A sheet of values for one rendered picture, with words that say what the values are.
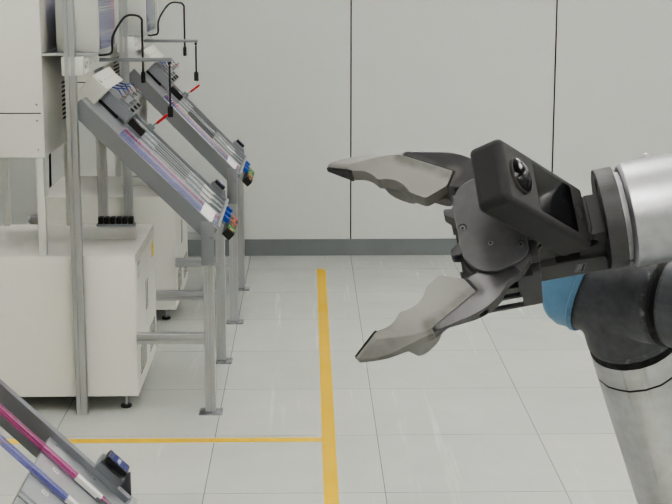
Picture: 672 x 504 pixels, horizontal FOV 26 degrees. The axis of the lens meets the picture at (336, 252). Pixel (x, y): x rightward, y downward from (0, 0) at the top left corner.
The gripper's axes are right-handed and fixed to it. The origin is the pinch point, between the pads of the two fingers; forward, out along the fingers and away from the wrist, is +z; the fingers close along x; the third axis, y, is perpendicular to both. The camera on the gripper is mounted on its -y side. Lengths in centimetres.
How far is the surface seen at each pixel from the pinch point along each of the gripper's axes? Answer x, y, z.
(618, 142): 350, 692, -109
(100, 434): 132, 411, 137
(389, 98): 388, 654, 19
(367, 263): 299, 683, 50
